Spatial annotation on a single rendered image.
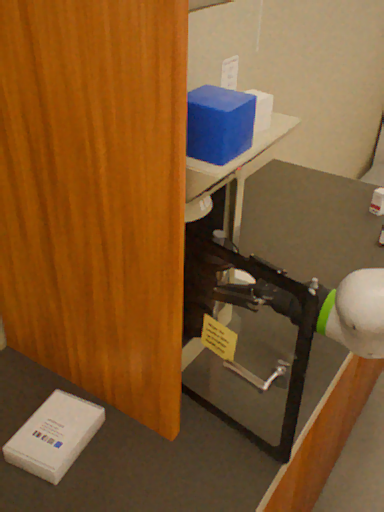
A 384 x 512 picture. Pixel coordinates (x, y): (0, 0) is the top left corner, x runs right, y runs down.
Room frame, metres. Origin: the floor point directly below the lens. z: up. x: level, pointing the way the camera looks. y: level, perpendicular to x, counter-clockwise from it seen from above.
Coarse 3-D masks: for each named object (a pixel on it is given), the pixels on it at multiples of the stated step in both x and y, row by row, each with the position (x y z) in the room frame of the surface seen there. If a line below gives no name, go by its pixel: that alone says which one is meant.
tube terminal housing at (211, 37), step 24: (240, 0) 1.03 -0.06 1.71; (192, 24) 0.90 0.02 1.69; (216, 24) 0.96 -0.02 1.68; (240, 24) 1.03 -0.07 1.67; (192, 48) 0.90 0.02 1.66; (216, 48) 0.97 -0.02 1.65; (240, 48) 1.04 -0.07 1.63; (192, 72) 0.90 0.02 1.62; (216, 72) 0.97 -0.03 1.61; (240, 72) 1.04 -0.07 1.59; (240, 192) 1.08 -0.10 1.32; (240, 216) 1.09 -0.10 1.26
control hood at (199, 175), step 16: (272, 112) 1.06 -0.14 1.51; (272, 128) 0.97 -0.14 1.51; (288, 128) 0.98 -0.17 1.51; (256, 144) 0.89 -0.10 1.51; (272, 144) 0.94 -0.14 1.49; (192, 160) 0.81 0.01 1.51; (240, 160) 0.83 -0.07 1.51; (192, 176) 0.79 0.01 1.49; (208, 176) 0.77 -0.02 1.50; (192, 192) 0.79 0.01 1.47
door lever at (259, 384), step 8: (224, 360) 0.67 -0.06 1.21; (224, 368) 0.66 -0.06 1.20; (232, 368) 0.65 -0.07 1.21; (240, 368) 0.65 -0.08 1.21; (272, 368) 0.65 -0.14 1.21; (240, 376) 0.64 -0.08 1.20; (248, 376) 0.63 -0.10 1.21; (256, 376) 0.63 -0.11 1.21; (272, 376) 0.64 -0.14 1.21; (280, 376) 0.64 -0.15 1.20; (256, 384) 0.62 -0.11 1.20; (264, 384) 0.62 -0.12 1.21; (264, 392) 0.61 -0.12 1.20
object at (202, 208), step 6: (198, 204) 0.98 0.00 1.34; (204, 204) 0.99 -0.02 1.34; (210, 204) 1.01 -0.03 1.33; (192, 210) 0.96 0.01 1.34; (198, 210) 0.97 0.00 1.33; (204, 210) 0.98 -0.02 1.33; (186, 216) 0.95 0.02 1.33; (192, 216) 0.96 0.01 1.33; (198, 216) 0.96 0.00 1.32; (186, 222) 0.95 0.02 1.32
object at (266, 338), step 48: (192, 240) 0.78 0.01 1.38; (192, 288) 0.78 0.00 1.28; (240, 288) 0.71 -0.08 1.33; (288, 288) 0.65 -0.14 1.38; (192, 336) 0.77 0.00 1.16; (240, 336) 0.70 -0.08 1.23; (288, 336) 0.64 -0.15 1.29; (192, 384) 0.77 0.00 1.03; (240, 384) 0.70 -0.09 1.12; (288, 384) 0.64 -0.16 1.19; (240, 432) 0.69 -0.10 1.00; (288, 432) 0.63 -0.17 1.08
